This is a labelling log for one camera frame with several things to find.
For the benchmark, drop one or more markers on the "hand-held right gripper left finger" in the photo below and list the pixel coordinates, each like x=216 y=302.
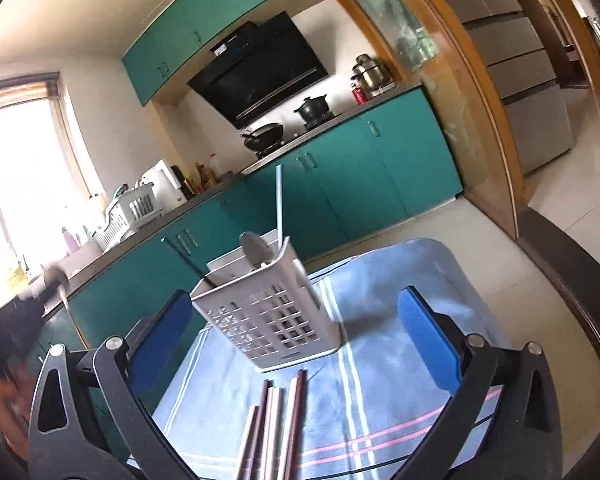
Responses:
x=162 y=340

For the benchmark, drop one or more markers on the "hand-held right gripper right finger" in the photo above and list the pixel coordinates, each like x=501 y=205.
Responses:
x=430 y=345

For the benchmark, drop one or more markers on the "black ridged chopstick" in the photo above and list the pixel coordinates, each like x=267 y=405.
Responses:
x=187 y=262
x=280 y=205

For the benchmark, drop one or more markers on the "white plastic utensil holder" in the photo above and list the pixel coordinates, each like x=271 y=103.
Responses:
x=275 y=315

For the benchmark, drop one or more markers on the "silver metal spoon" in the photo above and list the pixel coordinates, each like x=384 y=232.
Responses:
x=255 y=250

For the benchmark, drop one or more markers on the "blue striped tablecloth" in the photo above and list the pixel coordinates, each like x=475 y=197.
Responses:
x=395 y=340

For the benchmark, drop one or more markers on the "pink bottle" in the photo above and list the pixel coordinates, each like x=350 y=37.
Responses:
x=71 y=242

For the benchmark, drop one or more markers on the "white dish rack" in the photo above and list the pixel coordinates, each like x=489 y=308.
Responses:
x=127 y=215

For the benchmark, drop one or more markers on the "bright kitchen window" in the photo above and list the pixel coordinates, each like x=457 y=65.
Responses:
x=30 y=185

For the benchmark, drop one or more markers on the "white countertop appliance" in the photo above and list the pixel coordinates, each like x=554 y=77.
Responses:
x=162 y=185

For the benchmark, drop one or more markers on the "group of sauce bottles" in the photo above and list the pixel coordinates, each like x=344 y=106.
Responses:
x=210 y=175

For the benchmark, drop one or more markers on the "black wok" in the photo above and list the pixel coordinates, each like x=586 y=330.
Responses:
x=265 y=135

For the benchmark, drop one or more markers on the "wooden framed glass door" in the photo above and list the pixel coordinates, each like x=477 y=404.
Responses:
x=445 y=85

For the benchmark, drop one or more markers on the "red canister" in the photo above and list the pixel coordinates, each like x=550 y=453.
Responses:
x=359 y=94

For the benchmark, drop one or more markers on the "black cooking pot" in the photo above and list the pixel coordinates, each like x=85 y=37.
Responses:
x=312 y=110

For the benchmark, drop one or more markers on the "steel stockpot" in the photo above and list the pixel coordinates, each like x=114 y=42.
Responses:
x=372 y=75

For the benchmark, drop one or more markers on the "black range hood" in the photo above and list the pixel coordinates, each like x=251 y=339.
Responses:
x=260 y=70

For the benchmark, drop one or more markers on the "silver refrigerator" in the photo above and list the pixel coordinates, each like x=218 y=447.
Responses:
x=520 y=60

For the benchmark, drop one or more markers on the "green wall cabinets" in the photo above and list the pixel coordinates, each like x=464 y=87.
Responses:
x=205 y=20

